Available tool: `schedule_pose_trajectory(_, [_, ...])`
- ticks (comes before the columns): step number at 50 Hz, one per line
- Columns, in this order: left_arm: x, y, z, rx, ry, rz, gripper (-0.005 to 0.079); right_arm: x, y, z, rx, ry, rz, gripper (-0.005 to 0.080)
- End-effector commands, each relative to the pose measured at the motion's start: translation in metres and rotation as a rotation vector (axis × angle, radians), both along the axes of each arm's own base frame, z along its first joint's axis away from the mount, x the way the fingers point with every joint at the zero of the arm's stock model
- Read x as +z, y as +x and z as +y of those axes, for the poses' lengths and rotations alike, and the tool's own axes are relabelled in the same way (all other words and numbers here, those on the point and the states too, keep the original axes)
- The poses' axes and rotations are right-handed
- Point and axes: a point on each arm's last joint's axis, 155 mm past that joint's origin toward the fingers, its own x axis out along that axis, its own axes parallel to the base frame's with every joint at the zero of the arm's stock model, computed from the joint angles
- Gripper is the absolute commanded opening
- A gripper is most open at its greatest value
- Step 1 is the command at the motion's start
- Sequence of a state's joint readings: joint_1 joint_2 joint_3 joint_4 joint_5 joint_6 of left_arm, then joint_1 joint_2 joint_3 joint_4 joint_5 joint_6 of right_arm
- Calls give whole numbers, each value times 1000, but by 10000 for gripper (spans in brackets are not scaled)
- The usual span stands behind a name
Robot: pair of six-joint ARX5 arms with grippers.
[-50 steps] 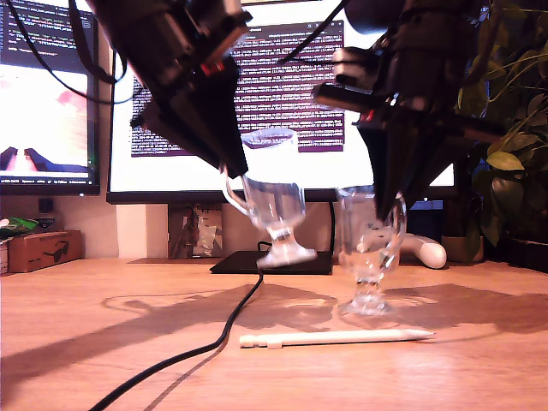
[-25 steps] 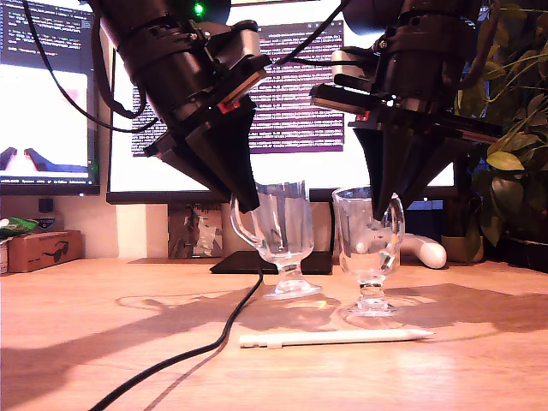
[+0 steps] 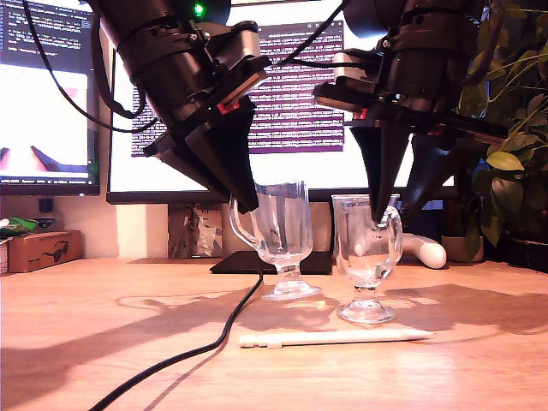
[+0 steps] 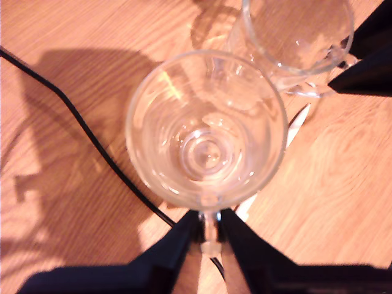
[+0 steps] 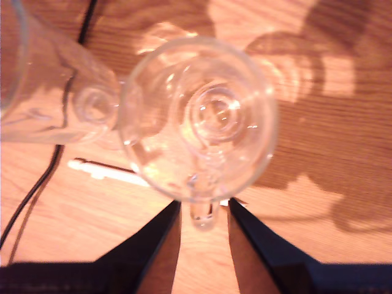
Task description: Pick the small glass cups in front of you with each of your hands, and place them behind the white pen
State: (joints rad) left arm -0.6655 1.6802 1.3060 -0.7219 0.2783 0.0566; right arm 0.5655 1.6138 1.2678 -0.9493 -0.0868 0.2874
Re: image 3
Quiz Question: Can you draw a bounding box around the black Huawei computer monitor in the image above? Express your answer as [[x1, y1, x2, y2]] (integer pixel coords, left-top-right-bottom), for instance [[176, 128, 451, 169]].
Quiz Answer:
[[105, 0, 457, 275]]

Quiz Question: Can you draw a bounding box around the small footed glass cup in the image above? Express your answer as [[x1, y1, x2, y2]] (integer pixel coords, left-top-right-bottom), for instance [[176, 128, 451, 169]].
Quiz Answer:
[[229, 179, 323, 302], [331, 194, 404, 325]]

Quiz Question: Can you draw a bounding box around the thick black cable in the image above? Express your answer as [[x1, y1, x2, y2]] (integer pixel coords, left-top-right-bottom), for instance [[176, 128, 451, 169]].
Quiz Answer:
[[87, 256, 265, 411]]

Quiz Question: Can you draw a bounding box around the beige plant pot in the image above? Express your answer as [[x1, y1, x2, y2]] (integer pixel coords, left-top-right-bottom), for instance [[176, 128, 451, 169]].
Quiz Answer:
[[440, 234, 485, 263]]

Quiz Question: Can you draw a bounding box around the brown cardboard box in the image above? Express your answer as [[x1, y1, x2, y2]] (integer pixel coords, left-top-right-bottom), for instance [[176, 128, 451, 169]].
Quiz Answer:
[[7, 229, 83, 274]]

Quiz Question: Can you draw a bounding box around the white stylus pen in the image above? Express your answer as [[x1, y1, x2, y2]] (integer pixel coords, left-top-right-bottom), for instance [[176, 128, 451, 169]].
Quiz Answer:
[[238, 328, 436, 349]]

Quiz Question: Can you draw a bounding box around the white game controller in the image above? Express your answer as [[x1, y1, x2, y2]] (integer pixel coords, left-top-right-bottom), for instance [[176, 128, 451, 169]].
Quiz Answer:
[[401, 233, 449, 270]]

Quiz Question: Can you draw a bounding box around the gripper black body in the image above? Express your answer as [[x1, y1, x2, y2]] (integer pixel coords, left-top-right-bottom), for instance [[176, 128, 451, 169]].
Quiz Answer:
[[133, 53, 267, 158], [314, 45, 509, 146]]

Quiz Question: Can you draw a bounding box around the thin black monitor cable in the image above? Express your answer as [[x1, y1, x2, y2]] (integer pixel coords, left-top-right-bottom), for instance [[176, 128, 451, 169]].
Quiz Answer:
[[327, 200, 336, 253]]

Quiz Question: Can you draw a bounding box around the green leafy houseplant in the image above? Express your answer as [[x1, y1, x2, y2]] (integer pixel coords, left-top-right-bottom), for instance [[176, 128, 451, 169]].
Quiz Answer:
[[457, 0, 548, 258]]

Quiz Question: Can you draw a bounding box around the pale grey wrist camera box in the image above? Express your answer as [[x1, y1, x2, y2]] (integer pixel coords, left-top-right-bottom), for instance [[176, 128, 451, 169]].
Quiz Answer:
[[188, 20, 273, 86], [330, 38, 393, 86]]

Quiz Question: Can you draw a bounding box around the green snack bag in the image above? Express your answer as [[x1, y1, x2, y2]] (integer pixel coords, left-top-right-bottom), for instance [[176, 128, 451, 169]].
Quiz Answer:
[[0, 216, 57, 240]]

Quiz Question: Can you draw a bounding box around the black planter tray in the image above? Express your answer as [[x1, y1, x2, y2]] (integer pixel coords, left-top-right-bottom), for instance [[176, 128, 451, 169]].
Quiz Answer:
[[498, 235, 548, 275]]

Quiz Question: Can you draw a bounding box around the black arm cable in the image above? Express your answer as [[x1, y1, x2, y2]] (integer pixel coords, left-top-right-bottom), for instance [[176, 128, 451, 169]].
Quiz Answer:
[[89, 8, 149, 121]]

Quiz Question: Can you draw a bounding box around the black monitor showing code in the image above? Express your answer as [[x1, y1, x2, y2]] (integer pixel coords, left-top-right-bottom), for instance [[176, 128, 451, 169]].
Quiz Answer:
[[0, 0, 102, 197]]

